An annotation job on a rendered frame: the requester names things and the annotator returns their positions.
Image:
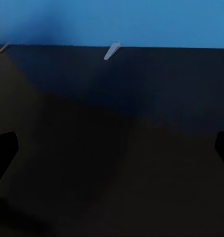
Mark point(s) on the desk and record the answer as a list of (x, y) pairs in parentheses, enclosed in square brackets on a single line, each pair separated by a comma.
[(123, 147)]

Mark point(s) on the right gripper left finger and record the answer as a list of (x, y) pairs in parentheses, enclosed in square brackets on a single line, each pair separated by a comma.
[(8, 149)]

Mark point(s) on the room divider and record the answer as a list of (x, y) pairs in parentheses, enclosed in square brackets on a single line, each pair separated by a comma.
[(113, 23)]

